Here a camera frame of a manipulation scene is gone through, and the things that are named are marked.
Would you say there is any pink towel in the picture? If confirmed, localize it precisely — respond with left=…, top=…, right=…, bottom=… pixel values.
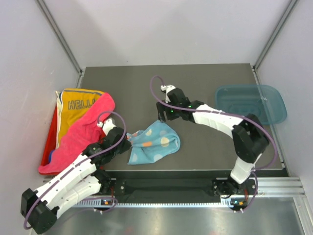
left=38, top=92, right=115, bottom=175

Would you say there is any blue polka dot towel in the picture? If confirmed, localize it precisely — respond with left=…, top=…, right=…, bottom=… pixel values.
left=127, top=120, right=180, bottom=165

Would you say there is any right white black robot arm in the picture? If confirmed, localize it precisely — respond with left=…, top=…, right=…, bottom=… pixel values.
left=156, top=85, right=269, bottom=194

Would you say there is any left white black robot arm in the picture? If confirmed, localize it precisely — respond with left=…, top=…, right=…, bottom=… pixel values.
left=21, top=126, right=131, bottom=234

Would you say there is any yellow hello towel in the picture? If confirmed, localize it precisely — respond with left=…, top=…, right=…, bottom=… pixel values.
left=56, top=88, right=104, bottom=149

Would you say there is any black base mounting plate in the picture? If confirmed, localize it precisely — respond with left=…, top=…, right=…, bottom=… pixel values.
left=82, top=177, right=257, bottom=198

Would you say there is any red plastic bin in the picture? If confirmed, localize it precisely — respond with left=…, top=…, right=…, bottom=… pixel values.
left=40, top=106, right=57, bottom=166

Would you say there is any translucent blue plastic container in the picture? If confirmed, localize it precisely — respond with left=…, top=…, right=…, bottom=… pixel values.
left=215, top=85, right=287, bottom=125

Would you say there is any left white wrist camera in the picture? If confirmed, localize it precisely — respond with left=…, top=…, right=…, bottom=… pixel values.
left=97, top=118, right=116, bottom=136

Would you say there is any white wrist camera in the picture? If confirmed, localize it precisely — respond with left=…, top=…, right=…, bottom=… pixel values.
left=97, top=118, right=116, bottom=136
left=160, top=85, right=176, bottom=103

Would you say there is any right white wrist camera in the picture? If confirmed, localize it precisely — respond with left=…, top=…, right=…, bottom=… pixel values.
left=160, top=85, right=176, bottom=103

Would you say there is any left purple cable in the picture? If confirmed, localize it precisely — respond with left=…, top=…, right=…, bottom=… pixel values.
left=22, top=111, right=127, bottom=231

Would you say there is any purple cable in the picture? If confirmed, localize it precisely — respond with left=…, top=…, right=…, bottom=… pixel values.
left=22, top=111, right=127, bottom=231
left=149, top=75, right=278, bottom=213

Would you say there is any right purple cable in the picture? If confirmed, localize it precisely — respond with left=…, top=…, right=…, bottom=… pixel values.
left=149, top=75, right=278, bottom=213

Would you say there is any grey slotted cable duct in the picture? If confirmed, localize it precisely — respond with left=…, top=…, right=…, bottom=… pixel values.
left=73, top=197, right=247, bottom=208

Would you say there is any aluminium extrusion rail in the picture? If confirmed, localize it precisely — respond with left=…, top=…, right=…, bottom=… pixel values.
left=257, top=177, right=305, bottom=197

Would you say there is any right aluminium frame post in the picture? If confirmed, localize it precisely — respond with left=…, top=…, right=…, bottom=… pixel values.
left=251, top=0, right=299, bottom=72

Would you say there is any aluminium frame post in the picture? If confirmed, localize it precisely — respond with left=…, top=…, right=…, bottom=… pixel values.
left=35, top=0, right=83, bottom=75
left=251, top=0, right=299, bottom=72

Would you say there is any left aluminium frame post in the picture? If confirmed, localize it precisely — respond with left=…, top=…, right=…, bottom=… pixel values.
left=35, top=0, right=83, bottom=75

